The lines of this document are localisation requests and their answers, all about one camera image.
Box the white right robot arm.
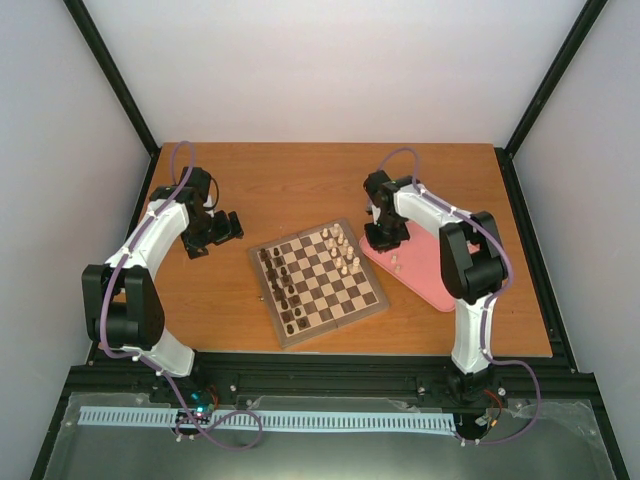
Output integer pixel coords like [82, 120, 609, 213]
[361, 170, 512, 375]

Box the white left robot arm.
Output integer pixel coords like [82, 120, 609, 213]
[81, 167, 244, 403]

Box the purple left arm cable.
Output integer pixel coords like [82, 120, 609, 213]
[99, 140, 264, 450]

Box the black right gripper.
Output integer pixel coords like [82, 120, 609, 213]
[364, 213, 410, 253]

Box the pink plastic tray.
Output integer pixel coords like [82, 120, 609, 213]
[359, 221, 455, 312]

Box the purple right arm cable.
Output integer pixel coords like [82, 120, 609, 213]
[375, 146, 542, 447]

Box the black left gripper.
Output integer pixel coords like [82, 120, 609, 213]
[183, 211, 245, 259]

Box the black left frame post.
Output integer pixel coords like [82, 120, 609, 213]
[63, 0, 160, 157]

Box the wooden chess board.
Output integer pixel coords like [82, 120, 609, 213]
[248, 218, 389, 348]

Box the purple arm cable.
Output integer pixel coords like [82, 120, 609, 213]
[99, 140, 264, 450]
[375, 146, 542, 447]

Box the black aluminium base frame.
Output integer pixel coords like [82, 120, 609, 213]
[32, 148, 629, 479]

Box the black frame post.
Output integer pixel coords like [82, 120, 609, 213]
[63, 0, 160, 157]
[504, 0, 608, 160]

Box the light blue cable duct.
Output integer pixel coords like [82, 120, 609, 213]
[77, 406, 456, 436]

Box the black right frame post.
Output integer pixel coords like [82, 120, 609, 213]
[504, 0, 608, 160]

